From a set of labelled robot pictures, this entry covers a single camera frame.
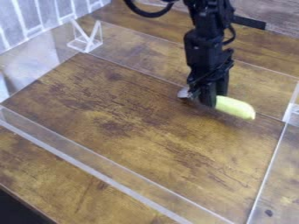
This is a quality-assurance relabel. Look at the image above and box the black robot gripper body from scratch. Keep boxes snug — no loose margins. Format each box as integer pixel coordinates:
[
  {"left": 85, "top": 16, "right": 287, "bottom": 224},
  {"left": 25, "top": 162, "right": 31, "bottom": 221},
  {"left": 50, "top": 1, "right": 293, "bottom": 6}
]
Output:
[{"left": 183, "top": 29, "right": 234, "bottom": 88}]

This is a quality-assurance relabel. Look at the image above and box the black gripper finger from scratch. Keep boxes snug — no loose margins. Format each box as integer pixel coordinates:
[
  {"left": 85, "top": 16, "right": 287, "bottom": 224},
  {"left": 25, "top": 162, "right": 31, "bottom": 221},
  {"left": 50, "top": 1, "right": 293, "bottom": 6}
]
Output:
[
  {"left": 217, "top": 70, "right": 230, "bottom": 96},
  {"left": 199, "top": 82, "right": 218, "bottom": 108}
]

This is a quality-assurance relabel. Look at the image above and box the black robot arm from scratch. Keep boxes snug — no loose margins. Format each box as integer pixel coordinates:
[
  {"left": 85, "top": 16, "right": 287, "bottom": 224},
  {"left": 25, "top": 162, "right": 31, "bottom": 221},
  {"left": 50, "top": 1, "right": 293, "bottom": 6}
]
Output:
[{"left": 183, "top": 0, "right": 237, "bottom": 108}]

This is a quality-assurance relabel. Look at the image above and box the black strip on table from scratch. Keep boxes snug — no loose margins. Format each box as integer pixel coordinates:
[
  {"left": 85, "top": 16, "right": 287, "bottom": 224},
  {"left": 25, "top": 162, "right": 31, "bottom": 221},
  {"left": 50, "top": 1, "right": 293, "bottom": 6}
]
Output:
[{"left": 234, "top": 16, "right": 267, "bottom": 30}]

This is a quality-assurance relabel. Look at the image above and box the clear acrylic back wall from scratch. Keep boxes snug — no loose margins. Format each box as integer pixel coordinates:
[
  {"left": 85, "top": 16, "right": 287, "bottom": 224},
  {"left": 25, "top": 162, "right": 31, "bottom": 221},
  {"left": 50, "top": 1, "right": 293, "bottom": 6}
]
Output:
[{"left": 77, "top": 17, "right": 299, "bottom": 121}]

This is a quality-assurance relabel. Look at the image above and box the clear acrylic wall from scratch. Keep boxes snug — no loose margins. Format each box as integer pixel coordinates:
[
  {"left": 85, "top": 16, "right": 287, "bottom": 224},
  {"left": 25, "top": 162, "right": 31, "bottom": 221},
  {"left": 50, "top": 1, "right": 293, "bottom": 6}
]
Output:
[
  {"left": 247, "top": 82, "right": 299, "bottom": 224},
  {"left": 0, "top": 106, "right": 234, "bottom": 224},
  {"left": 77, "top": 17, "right": 299, "bottom": 121},
  {"left": 0, "top": 24, "right": 78, "bottom": 102}
]

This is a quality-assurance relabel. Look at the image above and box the clear acrylic corner bracket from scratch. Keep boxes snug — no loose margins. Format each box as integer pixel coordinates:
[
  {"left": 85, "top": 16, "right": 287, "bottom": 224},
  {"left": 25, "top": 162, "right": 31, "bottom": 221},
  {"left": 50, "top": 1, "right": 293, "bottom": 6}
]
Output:
[{"left": 67, "top": 20, "right": 105, "bottom": 53}]

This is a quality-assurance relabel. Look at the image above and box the clear acrylic front wall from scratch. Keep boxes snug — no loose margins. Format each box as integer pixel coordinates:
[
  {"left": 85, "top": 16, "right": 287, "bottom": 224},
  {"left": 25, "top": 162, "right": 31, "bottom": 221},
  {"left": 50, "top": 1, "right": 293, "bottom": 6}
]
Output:
[{"left": 0, "top": 106, "right": 234, "bottom": 224}]

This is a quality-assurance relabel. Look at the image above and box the clear acrylic right wall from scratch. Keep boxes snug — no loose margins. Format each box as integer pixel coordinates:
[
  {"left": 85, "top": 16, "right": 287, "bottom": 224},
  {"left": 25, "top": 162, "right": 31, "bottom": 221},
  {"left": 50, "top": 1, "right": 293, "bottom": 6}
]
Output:
[{"left": 247, "top": 82, "right": 299, "bottom": 224}]

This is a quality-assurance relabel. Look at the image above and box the clear acrylic left wall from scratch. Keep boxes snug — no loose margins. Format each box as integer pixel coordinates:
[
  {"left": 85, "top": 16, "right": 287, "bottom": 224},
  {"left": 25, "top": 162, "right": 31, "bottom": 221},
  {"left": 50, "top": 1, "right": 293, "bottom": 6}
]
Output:
[{"left": 0, "top": 24, "right": 78, "bottom": 102}]

